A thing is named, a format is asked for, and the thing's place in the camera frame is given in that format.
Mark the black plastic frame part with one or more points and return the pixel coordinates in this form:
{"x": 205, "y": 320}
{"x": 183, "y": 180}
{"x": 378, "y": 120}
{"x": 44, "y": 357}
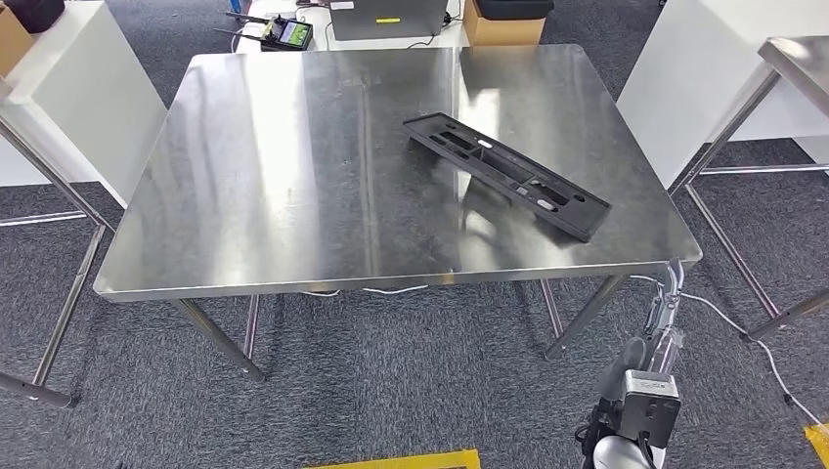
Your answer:
{"x": 583, "y": 217}

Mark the large stainless steel workbench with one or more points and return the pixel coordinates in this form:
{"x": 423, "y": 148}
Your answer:
{"x": 291, "y": 181}

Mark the white desk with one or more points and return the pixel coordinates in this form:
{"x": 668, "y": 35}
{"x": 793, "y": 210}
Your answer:
{"x": 388, "y": 45}

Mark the grey laptop lid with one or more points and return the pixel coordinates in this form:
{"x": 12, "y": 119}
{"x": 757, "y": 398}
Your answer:
{"x": 388, "y": 29}

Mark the brown cardboard box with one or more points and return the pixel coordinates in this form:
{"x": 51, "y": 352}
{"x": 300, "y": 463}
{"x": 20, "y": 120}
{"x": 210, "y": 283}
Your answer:
{"x": 505, "y": 32}
{"x": 13, "y": 42}

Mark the yellow floor tape square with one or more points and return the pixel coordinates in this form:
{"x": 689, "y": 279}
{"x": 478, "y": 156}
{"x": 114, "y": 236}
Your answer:
{"x": 401, "y": 461}

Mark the black remote with screen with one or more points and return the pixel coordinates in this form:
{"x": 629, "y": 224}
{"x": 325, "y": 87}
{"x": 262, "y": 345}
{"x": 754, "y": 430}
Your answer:
{"x": 293, "y": 34}

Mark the black zip bag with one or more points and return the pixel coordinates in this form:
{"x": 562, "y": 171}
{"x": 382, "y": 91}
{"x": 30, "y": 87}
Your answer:
{"x": 515, "y": 9}

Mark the white panel board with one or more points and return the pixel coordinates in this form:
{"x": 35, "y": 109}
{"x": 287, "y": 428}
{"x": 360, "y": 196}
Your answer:
{"x": 686, "y": 84}
{"x": 78, "y": 97}

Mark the stainless steel side table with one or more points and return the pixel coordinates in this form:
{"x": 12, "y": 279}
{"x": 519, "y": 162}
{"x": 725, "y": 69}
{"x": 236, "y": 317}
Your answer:
{"x": 800, "y": 61}
{"x": 68, "y": 304}

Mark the black carrying case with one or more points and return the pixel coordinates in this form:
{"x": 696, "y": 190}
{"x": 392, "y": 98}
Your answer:
{"x": 35, "y": 14}

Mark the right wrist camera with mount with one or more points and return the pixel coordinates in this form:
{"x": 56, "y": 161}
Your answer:
{"x": 647, "y": 408}

